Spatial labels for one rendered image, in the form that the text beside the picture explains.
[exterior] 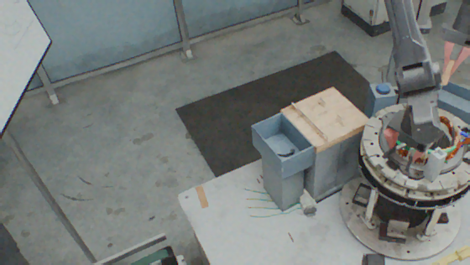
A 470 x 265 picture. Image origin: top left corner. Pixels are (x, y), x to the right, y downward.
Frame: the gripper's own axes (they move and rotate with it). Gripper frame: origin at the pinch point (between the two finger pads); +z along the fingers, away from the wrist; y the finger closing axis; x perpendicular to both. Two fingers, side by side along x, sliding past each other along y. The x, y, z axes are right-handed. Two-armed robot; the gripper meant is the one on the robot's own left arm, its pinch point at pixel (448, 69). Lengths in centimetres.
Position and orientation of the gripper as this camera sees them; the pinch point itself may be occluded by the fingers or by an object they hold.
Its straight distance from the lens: 109.3
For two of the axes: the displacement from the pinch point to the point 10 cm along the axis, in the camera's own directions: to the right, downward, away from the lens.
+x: 4.0, -4.2, 8.1
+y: 9.0, 3.6, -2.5
